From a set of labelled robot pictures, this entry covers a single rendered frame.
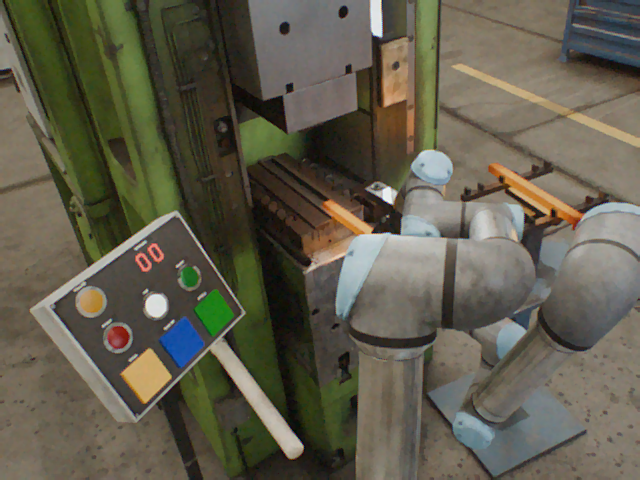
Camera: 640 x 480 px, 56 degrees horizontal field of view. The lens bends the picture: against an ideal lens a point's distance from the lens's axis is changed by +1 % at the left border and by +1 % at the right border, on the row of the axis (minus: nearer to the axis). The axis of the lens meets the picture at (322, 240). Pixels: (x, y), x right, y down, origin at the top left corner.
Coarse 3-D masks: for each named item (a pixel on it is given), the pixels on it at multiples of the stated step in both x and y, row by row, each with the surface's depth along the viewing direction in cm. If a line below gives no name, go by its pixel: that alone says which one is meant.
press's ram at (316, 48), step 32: (224, 0) 128; (256, 0) 120; (288, 0) 123; (320, 0) 127; (352, 0) 132; (224, 32) 134; (256, 32) 123; (288, 32) 127; (320, 32) 131; (352, 32) 136; (256, 64) 127; (288, 64) 130; (320, 64) 135; (352, 64) 140; (256, 96) 133
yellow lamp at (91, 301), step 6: (84, 294) 111; (90, 294) 112; (96, 294) 113; (84, 300) 111; (90, 300) 111; (96, 300) 112; (102, 300) 113; (84, 306) 111; (90, 306) 111; (96, 306) 112; (90, 312) 111
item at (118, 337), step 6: (114, 330) 114; (120, 330) 114; (126, 330) 115; (108, 336) 113; (114, 336) 113; (120, 336) 114; (126, 336) 115; (108, 342) 113; (114, 342) 113; (120, 342) 114; (126, 342) 115; (114, 348) 113; (120, 348) 114
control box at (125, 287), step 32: (160, 224) 125; (128, 256) 119; (160, 256) 123; (192, 256) 129; (64, 288) 112; (96, 288) 113; (128, 288) 118; (160, 288) 122; (192, 288) 127; (224, 288) 133; (64, 320) 108; (96, 320) 112; (128, 320) 116; (160, 320) 121; (192, 320) 126; (64, 352) 114; (96, 352) 111; (128, 352) 115; (160, 352) 120; (96, 384) 114; (128, 416) 114
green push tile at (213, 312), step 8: (208, 296) 129; (216, 296) 130; (200, 304) 127; (208, 304) 129; (216, 304) 130; (224, 304) 131; (200, 312) 127; (208, 312) 128; (216, 312) 130; (224, 312) 131; (232, 312) 132; (200, 320) 127; (208, 320) 128; (216, 320) 129; (224, 320) 131; (208, 328) 128; (216, 328) 129
